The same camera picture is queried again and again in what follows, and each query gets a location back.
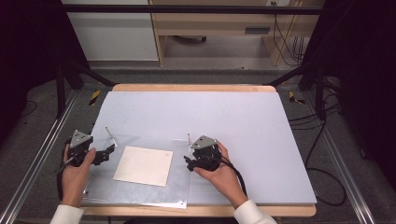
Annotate aluminium rail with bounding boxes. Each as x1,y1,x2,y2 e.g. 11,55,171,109
302,91,378,224
0,90,79,224

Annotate grey desk label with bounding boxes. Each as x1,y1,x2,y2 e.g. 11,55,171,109
244,26,272,35

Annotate black horizontal frame bar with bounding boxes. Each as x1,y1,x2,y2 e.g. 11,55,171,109
61,4,325,16

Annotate wooden table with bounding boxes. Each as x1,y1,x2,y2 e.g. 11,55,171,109
81,83,318,218

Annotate white cabinet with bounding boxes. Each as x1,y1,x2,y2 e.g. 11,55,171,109
61,0,160,62

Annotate person's right hand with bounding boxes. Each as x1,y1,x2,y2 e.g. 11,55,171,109
192,139,248,210

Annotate person's left hand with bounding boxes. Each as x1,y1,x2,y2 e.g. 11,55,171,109
60,146,97,208

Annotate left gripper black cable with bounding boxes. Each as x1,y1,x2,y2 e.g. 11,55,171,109
54,138,75,202

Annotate clear acrylic photo frame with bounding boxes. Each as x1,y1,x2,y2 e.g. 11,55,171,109
81,125,193,210

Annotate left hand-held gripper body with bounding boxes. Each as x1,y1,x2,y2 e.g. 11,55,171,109
64,130,96,167

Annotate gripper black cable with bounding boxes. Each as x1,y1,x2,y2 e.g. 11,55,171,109
214,155,248,198
54,138,75,202

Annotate light wooden desk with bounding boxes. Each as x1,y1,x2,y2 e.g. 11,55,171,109
148,0,325,67

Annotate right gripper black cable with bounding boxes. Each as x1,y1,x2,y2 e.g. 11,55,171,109
214,155,248,198

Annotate black metal stand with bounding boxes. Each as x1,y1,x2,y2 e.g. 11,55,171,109
54,58,117,119
267,60,342,121

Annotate black floor cable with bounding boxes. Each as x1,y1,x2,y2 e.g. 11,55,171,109
289,92,348,207

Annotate yellow black tape strip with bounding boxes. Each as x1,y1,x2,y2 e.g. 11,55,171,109
288,91,306,105
88,90,103,107

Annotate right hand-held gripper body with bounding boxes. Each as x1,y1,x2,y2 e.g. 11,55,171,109
186,134,224,173

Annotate white board mat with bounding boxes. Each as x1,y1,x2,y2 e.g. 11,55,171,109
81,91,318,207

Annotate painting print card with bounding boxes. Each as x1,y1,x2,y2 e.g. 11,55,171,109
112,146,174,188

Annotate black hanging cables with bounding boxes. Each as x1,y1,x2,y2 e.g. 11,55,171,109
272,2,306,67

